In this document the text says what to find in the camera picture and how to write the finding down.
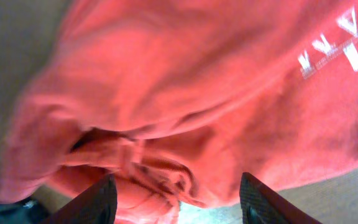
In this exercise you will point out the red soccer t-shirt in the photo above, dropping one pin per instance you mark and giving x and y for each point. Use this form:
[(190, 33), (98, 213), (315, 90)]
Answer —
[(178, 99)]

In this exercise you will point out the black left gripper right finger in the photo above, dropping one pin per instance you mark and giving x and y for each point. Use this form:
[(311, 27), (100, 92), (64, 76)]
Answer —
[(262, 205)]

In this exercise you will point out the black t-shirt white letters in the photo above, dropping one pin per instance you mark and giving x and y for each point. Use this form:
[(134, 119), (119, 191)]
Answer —
[(27, 211)]

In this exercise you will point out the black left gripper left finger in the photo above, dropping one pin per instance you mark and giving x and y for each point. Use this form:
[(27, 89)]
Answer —
[(96, 205)]

